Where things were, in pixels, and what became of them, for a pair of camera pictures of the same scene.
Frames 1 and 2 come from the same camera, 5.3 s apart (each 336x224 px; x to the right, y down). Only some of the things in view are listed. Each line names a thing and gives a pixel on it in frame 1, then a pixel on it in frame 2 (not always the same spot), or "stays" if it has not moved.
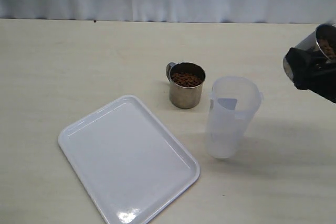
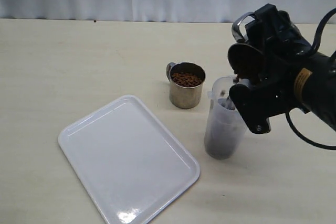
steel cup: [323, 40] to [246, 60]
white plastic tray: [133, 171] stays
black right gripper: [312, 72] to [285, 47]
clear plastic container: [234, 100] stays
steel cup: [186, 80] stays
